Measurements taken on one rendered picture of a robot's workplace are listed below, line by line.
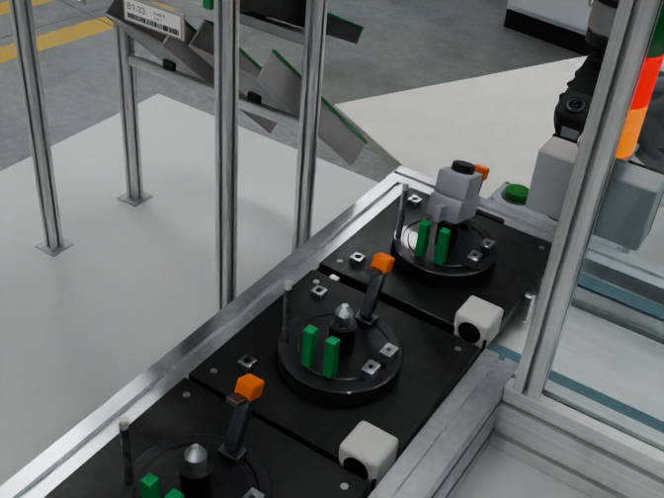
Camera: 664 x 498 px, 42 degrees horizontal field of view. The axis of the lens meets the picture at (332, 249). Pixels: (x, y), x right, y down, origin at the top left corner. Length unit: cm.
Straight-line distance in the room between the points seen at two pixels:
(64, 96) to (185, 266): 245
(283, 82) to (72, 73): 281
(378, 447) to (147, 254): 57
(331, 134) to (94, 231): 40
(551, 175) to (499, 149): 79
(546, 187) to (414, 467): 31
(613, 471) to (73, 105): 293
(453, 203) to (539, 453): 32
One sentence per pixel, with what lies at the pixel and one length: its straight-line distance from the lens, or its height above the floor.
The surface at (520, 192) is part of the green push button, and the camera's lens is 134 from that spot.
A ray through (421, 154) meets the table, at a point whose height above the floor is 86.
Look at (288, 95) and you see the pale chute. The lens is 113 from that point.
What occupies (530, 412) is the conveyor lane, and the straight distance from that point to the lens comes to 103.
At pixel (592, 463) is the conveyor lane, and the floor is 91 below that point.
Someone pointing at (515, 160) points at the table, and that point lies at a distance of 165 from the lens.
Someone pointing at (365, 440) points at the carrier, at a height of 99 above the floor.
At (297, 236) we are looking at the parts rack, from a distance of 124.
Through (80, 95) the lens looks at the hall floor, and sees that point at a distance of 370.
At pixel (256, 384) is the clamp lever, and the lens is 82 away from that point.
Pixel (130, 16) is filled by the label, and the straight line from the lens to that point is 102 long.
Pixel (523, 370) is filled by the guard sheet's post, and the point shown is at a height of 99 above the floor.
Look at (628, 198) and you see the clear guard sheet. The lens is 86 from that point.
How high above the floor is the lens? 165
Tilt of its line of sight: 36 degrees down
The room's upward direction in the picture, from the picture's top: 5 degrees clockwise
